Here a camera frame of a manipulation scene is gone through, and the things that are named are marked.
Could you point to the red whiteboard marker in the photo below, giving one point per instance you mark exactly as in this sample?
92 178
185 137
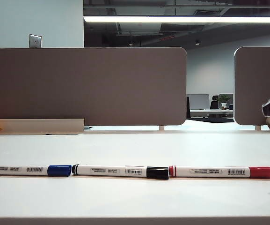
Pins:
219 171

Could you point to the black whiteboard marker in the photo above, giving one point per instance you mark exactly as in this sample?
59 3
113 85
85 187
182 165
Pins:
102 170

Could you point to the blue whiteboard marker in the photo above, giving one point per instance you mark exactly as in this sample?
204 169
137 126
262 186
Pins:
57 170

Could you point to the white divider support leg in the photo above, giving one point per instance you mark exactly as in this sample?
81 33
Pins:
258 128
162 128

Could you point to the small potted green plant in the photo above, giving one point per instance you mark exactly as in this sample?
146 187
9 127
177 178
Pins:
224 100

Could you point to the black office chair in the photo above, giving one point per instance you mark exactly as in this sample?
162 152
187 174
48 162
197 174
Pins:
214 103

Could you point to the white background desk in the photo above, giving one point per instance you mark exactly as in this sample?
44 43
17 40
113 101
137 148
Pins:
209 113

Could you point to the grey background desk screen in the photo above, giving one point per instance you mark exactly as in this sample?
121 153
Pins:
198 102

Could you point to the small pendant ceiling lamp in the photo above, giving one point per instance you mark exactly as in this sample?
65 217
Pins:
197 42

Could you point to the long ceiling light strip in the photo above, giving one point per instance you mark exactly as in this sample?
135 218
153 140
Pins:
184 19

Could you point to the red ceiling sign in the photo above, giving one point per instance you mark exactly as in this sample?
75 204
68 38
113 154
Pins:
167 38

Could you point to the wide brown desk divider panel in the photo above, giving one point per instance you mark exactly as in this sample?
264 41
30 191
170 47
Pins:
78 86

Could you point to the grey ceiling air duct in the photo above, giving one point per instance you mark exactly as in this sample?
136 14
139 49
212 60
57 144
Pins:
139 28

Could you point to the metal wall switch plate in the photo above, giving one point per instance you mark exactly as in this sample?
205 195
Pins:
35 41

